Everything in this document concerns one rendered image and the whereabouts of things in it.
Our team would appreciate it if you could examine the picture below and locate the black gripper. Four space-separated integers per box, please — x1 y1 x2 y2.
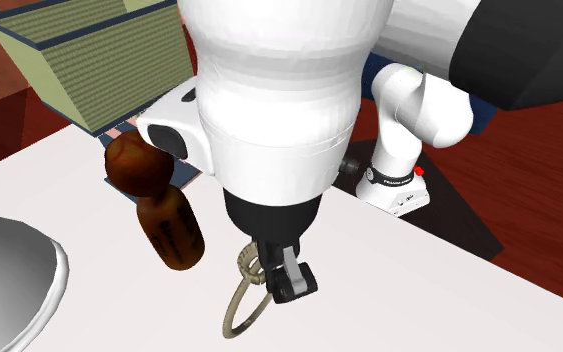
222 188 323 305

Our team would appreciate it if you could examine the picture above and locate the blue pink flat board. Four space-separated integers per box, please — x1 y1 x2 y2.
97 120 205 205

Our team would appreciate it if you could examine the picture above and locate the dark robot stand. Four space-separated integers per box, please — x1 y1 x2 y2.
331 140 506 262

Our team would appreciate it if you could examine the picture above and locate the dark blue block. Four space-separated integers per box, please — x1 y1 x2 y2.
360 52 500 137

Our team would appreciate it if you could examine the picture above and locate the large white bowl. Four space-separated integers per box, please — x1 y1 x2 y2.
0 212 71 352

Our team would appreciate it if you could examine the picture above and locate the olive green box blue rim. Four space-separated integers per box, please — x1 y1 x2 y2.
0 0 197 138

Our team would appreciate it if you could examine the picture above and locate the beige rope loop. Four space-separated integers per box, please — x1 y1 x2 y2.
221 243 275 340

